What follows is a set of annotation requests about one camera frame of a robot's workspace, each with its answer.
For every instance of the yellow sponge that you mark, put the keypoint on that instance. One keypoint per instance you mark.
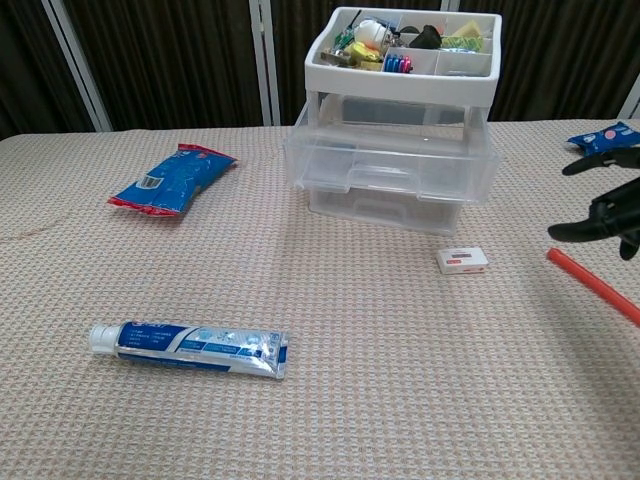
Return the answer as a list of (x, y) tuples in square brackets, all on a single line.
[(465, 27)]

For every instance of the metal keyring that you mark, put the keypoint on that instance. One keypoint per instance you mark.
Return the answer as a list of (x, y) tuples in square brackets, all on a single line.
[(394, 34)]

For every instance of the white organizer tray with items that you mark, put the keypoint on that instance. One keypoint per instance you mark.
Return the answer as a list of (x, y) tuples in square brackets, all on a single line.
[(400, 85)]

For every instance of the red plastic stick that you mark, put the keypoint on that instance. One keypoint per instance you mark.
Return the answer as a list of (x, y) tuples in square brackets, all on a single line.
[(595, 285)]

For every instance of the small blue snack packet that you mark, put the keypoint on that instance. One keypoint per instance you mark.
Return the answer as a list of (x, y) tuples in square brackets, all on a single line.
[(597, 137)]

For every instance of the black lump item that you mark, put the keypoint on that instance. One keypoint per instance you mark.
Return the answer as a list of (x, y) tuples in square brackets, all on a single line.
[(425, 36)]

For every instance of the white round small item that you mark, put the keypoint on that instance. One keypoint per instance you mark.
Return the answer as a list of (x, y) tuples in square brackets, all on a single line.
[(369, 31)]

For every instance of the blue red-edged snack bag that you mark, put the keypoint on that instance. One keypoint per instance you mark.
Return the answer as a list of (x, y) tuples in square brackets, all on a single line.
[(172, 180)]

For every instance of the clear plastic drawer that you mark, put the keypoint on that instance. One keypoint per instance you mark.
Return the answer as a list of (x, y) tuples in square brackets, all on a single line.
[(340, 210), (450, 175)]

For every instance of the yellow small toy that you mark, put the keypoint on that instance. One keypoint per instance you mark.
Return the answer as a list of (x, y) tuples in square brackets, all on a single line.
[(362, 52)]

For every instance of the small white red-print box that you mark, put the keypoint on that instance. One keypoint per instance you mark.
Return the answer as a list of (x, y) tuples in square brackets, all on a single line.
[(461, 261)]

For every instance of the coloured disc stack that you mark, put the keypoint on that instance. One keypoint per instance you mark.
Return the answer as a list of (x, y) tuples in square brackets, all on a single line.
[(397, 63)]

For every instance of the beige woven tablecloth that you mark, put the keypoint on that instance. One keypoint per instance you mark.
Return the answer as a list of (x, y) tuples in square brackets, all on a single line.
[(350, 310)]

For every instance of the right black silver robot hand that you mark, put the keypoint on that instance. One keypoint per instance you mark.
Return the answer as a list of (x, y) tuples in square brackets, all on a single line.
[(620, 210)]

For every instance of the blue green small packet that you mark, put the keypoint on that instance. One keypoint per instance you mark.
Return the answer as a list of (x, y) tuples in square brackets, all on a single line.
[(460, 42)]

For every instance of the blue white toothpaste tube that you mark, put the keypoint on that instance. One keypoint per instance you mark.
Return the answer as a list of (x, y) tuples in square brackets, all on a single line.
[(200, 347)]

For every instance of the green patterned small item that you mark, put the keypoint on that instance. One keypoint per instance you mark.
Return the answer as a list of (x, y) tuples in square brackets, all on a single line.
[(345, 36)]

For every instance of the grey metal frame post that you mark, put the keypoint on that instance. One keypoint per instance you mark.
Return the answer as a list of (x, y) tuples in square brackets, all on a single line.
[(450, 4), (77, 65), (632, 100), (264, 62)]

